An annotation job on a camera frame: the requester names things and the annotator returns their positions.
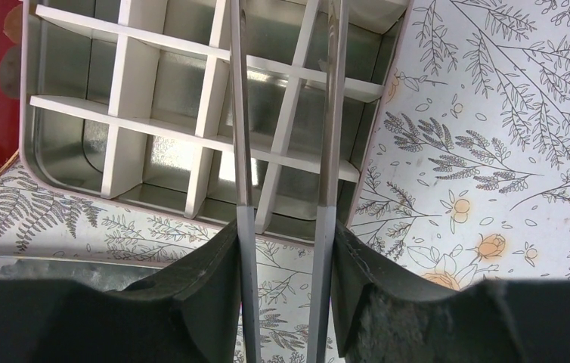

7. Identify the pink tin with white dividers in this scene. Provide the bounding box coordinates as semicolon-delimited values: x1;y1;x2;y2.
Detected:
18;0;414;247

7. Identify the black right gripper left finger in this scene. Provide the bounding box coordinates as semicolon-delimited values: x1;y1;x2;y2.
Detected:
0;223;241;362

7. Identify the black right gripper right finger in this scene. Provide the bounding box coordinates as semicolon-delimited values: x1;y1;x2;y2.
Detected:
331;232;570;362

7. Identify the floral table mat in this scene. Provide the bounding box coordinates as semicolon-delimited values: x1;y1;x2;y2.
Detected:
0;1;570;362

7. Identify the silver tin lid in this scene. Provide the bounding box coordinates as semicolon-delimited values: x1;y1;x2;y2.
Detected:
0;255;162;291

